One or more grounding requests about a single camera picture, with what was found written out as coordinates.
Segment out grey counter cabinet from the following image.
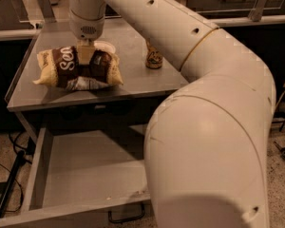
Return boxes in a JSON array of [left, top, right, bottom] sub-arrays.
[[7, 18, 187, 140]]

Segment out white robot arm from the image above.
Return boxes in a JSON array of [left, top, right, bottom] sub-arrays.
[[69, 0, 276, 228]]

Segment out grey open drawer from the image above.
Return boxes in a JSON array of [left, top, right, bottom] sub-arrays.
[[0, 125, 153, 228]]

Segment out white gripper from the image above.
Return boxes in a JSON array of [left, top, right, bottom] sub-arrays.
[[69, 11, 105, 65]]

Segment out white paper bowl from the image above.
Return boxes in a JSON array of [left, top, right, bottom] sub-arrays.
[[94, 41, 116, 53]]

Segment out orange soda can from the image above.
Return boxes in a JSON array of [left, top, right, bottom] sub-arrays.
[[145, 41, 162, 69]]

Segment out black pole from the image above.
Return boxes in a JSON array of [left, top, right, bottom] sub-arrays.
[[0, 151, 25, 218]]

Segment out brown chip bag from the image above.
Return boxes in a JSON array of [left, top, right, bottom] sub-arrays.
[[34, 46, 124, 91]]

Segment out black drawer handle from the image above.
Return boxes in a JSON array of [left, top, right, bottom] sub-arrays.
[[107, 203, 145, 224]]

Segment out white horizontal rail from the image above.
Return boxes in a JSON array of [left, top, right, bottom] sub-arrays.
[[0, 13, 285, 43]]

